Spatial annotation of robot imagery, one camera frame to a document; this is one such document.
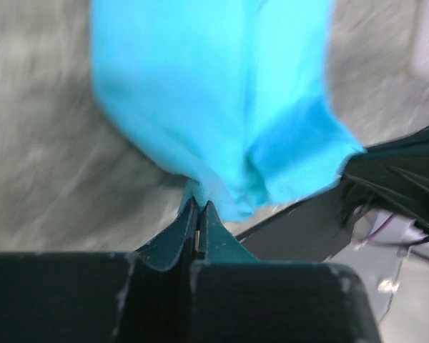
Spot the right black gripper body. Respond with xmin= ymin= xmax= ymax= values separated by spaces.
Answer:
xmin=340 ymin=126 xmax=429 ymax=236

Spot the turquoise t-shirt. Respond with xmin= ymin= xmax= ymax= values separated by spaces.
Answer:
xmin=89 ymin=1 xmax=363 ymax=222

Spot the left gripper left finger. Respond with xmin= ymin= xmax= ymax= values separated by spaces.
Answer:
xmin=136 ymin=198 xmax=199 ymax=272

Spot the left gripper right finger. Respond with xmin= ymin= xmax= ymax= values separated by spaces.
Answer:
xmin=198 ymin=201 xmax=259 ymax=263

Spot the white plastic basket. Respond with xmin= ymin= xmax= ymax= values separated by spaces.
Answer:
xmin=410 ymin=0 xmax=429 ymax=81

